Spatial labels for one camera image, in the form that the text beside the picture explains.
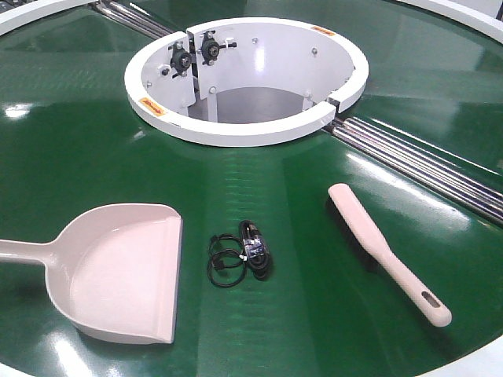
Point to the white outer conveyor rim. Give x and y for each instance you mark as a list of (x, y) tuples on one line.
[(252, 29)]

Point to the right black bearing block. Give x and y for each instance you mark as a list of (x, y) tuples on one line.
[(210, 48)]

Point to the steel roller strip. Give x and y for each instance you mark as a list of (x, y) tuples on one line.
[(426, 167), (134, 19)]

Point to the pink hand brush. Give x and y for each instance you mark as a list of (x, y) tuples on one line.
[(374, 243)]

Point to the pink plastic dustpan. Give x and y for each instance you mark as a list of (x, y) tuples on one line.
[(113, 271)]

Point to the left steel roller strip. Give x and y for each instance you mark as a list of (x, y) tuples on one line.
[(134, 19)]

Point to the left black bearing block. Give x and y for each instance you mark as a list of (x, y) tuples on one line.
[(181, 60)]

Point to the black bearing block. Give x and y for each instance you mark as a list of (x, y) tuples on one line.
[(181, 60), (210, 48)]

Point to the right steel roller strip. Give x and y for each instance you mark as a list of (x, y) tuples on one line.
[(426, 167)]

